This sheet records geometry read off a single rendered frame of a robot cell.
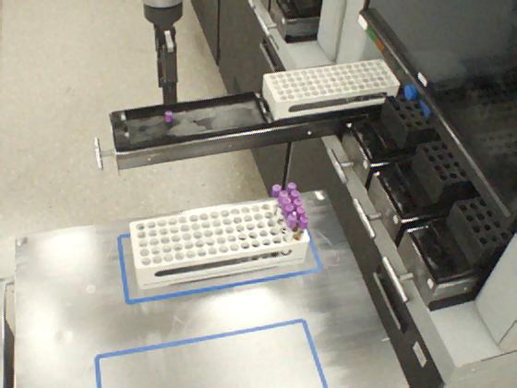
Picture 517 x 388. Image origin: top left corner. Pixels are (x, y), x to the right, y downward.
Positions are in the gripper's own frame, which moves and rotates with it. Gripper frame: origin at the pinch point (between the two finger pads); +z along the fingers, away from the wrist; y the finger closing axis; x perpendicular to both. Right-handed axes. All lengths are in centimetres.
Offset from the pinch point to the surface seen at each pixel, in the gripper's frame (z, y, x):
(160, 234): 3.1, -36.3, 8.1
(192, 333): 9, -53, 6
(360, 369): 9, -66, -18
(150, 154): 11.7, -8.6, 5.6
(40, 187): 91, 62, 41
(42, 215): 91, 48, 41
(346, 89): 4.8, -4.9, -39.4
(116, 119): 8.9, 0.9, 11.4
